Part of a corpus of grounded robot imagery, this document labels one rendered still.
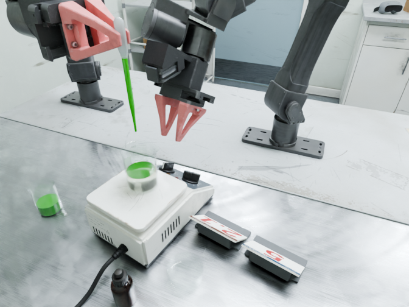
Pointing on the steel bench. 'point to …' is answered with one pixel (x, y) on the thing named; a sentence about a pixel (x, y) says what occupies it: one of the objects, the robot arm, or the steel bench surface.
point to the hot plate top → (136, 200)
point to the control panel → (186, 182)
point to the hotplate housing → (100, 229)
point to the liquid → (129, 90)
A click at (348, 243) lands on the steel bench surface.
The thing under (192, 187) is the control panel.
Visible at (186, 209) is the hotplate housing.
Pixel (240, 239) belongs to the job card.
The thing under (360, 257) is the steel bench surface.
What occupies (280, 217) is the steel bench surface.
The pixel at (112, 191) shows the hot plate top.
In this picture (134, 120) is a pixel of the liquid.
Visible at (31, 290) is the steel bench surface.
